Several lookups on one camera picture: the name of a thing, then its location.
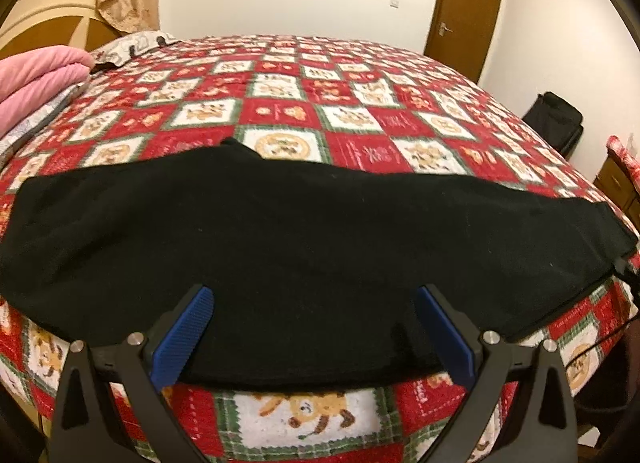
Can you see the white patterned pillow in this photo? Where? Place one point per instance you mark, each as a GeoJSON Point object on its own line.
{"type": "Point", "coordinates": [120, 51]}

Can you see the black pants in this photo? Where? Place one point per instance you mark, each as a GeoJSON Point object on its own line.
{"type": "Point", "coordinates": [313, 267]}

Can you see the black bag on floor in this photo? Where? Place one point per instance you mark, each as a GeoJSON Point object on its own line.
{"type": "Point", "coordinates": [556, 121]}

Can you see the wooden dresser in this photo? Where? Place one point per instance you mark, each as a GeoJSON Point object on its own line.
{"type": "Point", "coordinates": [618, 179]}

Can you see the cream wooden headboard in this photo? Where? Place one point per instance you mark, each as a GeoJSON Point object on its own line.
{"type": "Point", "coordinates": [33, 24]}

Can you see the pink folded blanket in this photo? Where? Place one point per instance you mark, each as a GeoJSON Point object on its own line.
{"type": "Point", "coordinates": [32, 78]}

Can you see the brown wooden door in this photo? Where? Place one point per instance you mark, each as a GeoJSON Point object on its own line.
{"type": "Point", "coordinates": [461, 33]}

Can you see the red patchwork bed quilt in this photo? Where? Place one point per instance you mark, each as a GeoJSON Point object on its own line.
{"type": "Point", "coordinates": [354, 104]}

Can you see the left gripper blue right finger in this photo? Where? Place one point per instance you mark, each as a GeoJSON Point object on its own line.
{"type": "Point", "coordinates": [455, 338]}

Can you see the grey patterned pillow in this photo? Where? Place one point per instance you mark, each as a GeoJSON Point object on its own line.
{"type": "Point", "coordinates": [35, 120]}

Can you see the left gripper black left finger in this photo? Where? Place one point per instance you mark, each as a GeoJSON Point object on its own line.
{"type": "Point", "coordinates": [174, 336]}

